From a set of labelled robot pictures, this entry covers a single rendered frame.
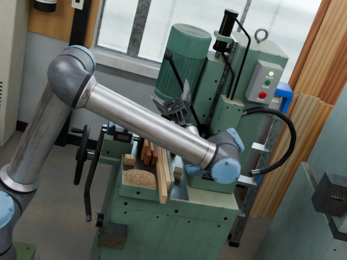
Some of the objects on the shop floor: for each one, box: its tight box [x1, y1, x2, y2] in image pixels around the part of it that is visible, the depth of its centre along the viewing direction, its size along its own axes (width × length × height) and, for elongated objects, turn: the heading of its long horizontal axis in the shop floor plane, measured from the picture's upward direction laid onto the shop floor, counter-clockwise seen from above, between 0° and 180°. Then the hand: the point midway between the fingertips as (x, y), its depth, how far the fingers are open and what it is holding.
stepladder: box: [228, 81, 293, 248], centre depth 280 cm, size 27×25×116 cm
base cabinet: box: [91, 166, 233, 260], centre depth 230 cm, size 45×58×71 cm
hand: (168, 86), depth 163 cm, fingers open, 14 cm apart
